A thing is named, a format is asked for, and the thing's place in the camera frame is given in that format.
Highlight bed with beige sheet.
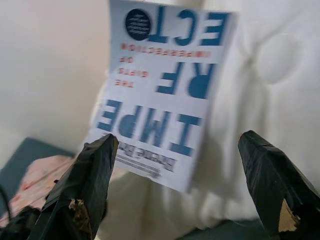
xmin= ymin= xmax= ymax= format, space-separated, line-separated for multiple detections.
xmin=0 ymin=0 xmax=112 ymax=161

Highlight white pillow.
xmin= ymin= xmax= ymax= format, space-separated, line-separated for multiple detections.
xmin=93 ymin=0 xmax=320 ymax=240

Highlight white book blue letters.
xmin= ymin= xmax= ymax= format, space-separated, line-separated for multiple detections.
xmin=83 ymin=0 xmax=239 ymax=194

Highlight pink pillow with floral band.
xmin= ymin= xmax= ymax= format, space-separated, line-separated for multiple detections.
xmin=0 ymin=154 xmax=77 ymax=223

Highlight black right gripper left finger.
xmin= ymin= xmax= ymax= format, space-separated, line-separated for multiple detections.
xmin=27 ymin=133 xmax=120 ymax=240

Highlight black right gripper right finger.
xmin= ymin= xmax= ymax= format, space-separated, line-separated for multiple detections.
xmin=236 ymin=129 xmax=320 ymax=240

